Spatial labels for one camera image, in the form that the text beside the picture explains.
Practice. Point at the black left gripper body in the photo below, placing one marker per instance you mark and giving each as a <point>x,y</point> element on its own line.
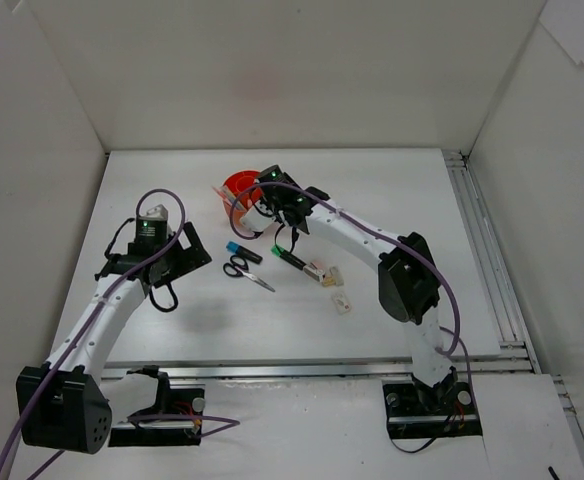
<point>192,248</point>

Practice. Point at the green cap black highlighter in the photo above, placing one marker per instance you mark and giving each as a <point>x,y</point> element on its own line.
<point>288,257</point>

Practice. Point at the blue cap black highlighter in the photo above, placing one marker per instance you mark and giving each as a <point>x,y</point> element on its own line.
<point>243,252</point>

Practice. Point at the black handled scissors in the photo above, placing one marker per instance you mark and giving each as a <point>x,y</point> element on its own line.
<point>237,267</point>

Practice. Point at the white staple box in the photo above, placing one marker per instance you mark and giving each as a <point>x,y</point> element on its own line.
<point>341,302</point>

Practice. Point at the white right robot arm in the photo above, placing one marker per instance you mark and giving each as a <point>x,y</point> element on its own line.
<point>411,289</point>

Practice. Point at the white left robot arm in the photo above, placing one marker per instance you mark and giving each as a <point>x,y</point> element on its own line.
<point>62,403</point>

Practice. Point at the orange round pen holder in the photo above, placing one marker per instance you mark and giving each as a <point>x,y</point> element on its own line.
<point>237,183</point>

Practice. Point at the dirty white eraser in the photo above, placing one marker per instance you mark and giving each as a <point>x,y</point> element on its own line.
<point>336,276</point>

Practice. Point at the small tan staple box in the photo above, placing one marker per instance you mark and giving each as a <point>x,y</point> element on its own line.
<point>328,281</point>

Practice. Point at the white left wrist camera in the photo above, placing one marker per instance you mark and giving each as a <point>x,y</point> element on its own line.
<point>156,213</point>

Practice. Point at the aluminium right side rail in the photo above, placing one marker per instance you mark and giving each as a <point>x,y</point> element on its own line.
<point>517,351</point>

